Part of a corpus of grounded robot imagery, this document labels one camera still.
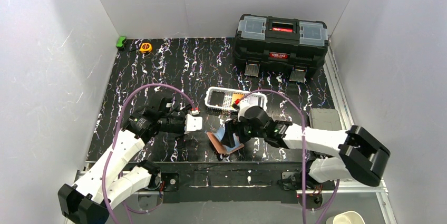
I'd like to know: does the brown leather card holder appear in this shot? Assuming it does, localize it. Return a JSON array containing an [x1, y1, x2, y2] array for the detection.
[[206, 126, 244, 154]]

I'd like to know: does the orange credit card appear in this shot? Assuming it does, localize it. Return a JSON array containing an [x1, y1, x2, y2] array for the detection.
[[231, 93, 244, 103]]

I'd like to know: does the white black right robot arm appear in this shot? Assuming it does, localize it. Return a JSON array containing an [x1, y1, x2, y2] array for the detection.
[[215, 106, 391, 187]]

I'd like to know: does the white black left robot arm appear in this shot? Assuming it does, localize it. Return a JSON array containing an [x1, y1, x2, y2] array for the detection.
[[57, 95, 202, 223]]

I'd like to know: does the white grey credit card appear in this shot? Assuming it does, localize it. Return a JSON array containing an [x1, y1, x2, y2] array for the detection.
[[248, 95, 265, 108]]

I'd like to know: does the black credit card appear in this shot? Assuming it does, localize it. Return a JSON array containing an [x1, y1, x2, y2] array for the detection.
[[209, 91, 225, 107]]

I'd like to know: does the white plastic basket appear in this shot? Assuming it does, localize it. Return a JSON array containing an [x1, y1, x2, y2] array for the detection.
[[205, 87, 268, 112]]

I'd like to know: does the yellow tape measure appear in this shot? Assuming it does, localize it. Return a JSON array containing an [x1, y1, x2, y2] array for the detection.
[[139, 42, 152, 54]]

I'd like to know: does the green small device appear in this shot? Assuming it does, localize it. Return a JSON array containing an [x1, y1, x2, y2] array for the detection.
[[115, 36, 127, 50]]

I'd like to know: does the black red toolbox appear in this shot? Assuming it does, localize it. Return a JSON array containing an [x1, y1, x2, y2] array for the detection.
[[232, 14, 329, 82]]

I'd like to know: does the white plastic cup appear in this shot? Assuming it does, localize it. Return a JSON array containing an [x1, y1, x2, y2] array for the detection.
[[325, 211, 365, 224]]

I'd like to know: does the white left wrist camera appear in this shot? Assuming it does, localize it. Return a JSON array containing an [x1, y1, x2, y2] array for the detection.
[[184, 114, 203, 134]]

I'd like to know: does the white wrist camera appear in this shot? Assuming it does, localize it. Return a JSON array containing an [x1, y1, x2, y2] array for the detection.
[[238, 100, 250, 112], [184, 114, 203, 134]]

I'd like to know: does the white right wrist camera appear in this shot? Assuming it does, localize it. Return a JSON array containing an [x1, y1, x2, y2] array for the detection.
[[238, 100, 250, 112]]

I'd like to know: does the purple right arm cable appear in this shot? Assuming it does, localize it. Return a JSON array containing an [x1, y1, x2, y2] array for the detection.
[[233, 90, 340, 224]]

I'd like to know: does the aluminium frame rail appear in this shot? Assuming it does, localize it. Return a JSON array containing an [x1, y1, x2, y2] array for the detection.
[[66, 46, 397, 224]]

